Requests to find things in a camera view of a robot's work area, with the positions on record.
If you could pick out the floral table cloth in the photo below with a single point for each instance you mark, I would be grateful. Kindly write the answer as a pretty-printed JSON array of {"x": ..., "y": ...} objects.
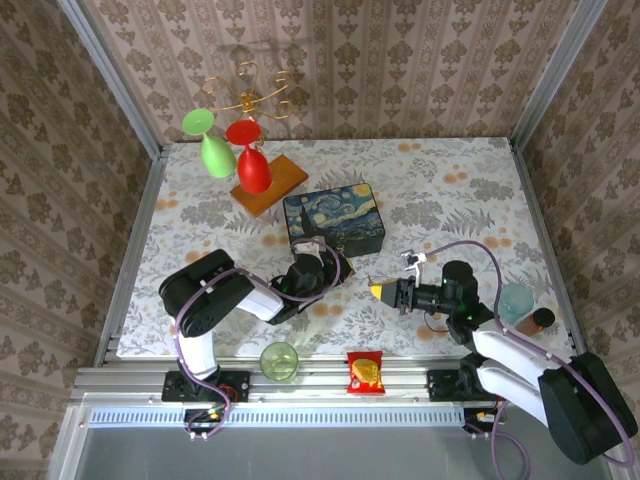
[{"x": 425, "y": 165}]

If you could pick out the green transparent plastic cup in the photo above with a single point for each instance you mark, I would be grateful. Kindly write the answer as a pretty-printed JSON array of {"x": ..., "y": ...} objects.
[{"x": 279, "y": 364}]

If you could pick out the aluminium frame post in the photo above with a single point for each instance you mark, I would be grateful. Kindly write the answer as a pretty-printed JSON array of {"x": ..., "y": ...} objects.
[
  {"x": 555, "y": 75},
  {"x": 110, "y": 75}
]

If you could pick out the black connector block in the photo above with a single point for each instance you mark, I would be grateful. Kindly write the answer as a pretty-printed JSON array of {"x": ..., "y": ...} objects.
[
  {"x": 480, "y": 419},
  {"x": 200, "y": 417}
]

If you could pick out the light blue plastic cup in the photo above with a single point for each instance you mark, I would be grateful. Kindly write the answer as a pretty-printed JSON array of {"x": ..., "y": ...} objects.
[{"x": 516, "y": 302}]

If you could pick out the green plastic wine glass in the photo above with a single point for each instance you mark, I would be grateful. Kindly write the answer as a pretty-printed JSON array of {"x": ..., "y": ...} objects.
[{"x": 217, "y": 155}]

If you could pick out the starry night painted box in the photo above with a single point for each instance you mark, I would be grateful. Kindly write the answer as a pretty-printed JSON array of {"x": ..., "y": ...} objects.
[{"x": 335, "y": 215}]

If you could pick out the red snack packet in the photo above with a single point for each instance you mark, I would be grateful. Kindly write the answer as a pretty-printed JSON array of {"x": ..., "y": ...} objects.
[{"x": 366, "y": 374}]

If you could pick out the aluminium frame rail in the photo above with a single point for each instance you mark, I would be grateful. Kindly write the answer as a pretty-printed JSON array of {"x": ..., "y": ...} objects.
[{"x": 320, "y": 387}]

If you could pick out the brown bottle black cap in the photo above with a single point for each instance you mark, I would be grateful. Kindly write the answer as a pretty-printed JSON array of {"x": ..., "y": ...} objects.
[{"x": 537, "y": 320}]

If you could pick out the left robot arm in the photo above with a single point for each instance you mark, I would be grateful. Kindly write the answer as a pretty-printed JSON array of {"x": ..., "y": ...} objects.
[{"x": 200, "y": 295}]

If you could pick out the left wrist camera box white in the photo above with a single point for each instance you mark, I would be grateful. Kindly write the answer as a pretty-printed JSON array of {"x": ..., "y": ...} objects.
[{"x": 316, "y": 246}]

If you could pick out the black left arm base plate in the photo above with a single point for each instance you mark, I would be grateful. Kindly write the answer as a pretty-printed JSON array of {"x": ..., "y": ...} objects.
[{"x": 235, "y": 387}]

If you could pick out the red plastic wine glass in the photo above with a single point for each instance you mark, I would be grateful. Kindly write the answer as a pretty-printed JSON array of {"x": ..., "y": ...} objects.
[{"x": 252, "y": 170}]

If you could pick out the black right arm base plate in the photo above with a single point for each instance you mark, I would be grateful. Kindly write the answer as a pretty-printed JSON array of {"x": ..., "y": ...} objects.
[{"x": 442, "y": 387}]

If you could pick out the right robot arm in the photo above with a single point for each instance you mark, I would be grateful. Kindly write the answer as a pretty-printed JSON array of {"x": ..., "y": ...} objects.
[{"x": 585, "y": 410}]

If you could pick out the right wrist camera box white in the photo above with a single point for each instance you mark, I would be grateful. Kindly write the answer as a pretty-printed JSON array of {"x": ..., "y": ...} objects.
[{"x": 412, "y": 260}]

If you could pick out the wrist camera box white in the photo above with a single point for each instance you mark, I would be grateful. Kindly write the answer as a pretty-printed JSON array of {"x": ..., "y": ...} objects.
[
  {"x": 412, "y": 260},
  {"x": 316, "y": 246}
]

